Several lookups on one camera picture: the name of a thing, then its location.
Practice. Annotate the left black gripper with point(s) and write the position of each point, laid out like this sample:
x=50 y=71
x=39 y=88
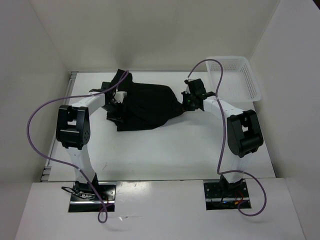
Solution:
x=119 y=115

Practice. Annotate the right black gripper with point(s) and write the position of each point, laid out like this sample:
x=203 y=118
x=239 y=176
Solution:
x=185 y=107

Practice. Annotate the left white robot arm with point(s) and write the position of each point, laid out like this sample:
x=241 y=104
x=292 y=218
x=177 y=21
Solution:
x=73 y=131

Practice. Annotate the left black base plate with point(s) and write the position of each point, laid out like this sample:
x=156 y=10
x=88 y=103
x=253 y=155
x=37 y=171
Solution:
x=88 y=202

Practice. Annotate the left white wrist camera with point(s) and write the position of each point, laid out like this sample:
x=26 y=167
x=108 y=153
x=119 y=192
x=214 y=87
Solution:
x=120 y=96

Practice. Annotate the black shorts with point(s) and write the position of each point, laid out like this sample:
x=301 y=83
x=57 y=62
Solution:
x=146 y=106

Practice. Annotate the white perforated plastic basket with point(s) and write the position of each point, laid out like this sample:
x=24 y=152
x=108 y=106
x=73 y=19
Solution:
x=234 y=77

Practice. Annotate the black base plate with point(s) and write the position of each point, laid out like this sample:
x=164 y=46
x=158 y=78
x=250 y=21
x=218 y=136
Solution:
x=88 y=202
x=219 y=196

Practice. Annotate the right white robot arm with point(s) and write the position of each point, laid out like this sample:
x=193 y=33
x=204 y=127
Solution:
x=241 y=132

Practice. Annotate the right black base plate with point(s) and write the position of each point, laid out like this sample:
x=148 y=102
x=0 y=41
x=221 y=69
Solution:
x=219 y=196

